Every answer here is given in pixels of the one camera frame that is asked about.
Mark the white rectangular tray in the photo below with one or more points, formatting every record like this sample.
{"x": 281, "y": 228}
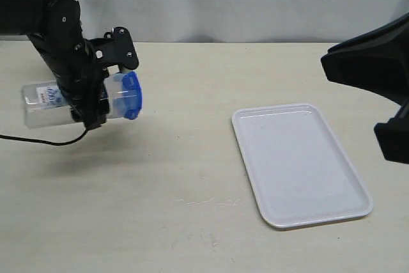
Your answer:
{"x": 299, "y": 173}

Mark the blue plastic lid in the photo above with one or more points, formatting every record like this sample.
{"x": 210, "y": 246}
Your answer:
{"x": 132, "y": 95}

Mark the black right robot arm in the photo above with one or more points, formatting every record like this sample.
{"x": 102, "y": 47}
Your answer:
{"x": 377, "y": 61}

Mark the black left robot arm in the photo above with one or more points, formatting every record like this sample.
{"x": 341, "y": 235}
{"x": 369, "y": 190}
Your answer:
{"x": 54, "y": 28}

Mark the white backdrop curtain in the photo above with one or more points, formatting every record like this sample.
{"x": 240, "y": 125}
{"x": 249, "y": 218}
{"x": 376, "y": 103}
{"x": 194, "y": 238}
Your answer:
{"x": 240, "y": 20}

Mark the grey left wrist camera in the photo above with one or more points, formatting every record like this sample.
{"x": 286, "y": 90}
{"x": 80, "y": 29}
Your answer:
{"x": 118, "y": 49}

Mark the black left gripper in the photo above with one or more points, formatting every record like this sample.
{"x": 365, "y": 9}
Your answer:
{"x": 81, "y": 81}

